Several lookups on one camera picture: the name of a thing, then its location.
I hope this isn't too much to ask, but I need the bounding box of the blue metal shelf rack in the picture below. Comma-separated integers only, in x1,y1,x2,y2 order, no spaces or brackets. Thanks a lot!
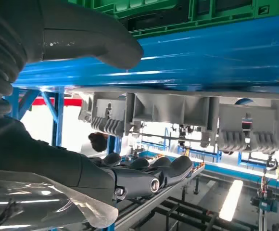
3,13,279,148

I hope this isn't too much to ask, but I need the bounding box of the ceiling light strip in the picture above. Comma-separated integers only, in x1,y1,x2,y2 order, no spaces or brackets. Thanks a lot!
219,179,243,223

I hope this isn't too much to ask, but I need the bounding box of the green plastic crate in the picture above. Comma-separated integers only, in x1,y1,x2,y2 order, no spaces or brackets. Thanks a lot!
69,0,279,39

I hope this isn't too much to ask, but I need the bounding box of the ceiling hoist trolley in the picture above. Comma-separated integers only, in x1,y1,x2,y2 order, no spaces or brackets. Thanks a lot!
250,156,279,231

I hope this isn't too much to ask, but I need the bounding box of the blue metal frame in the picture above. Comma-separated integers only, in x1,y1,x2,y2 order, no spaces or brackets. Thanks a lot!
140,127,223,164

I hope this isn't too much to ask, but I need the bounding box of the person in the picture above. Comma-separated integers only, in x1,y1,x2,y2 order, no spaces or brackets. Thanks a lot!
80,131,130,157

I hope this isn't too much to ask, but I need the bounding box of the red barrier belt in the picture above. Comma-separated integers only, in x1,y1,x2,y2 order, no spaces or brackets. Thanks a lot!
19,97,83,108

